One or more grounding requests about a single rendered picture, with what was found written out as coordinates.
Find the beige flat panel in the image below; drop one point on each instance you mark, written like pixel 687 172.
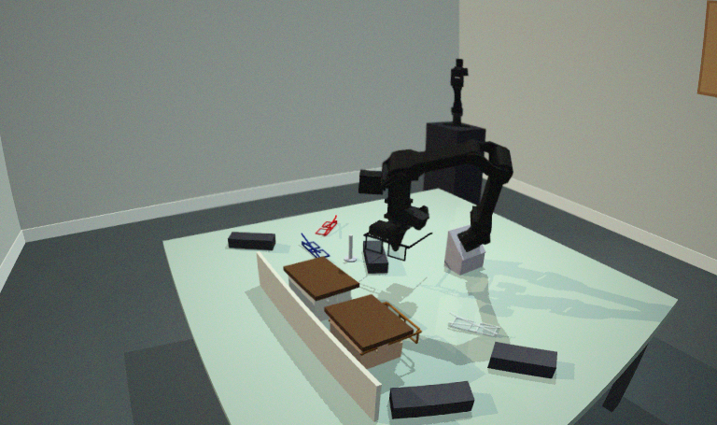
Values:
pixel 348 371

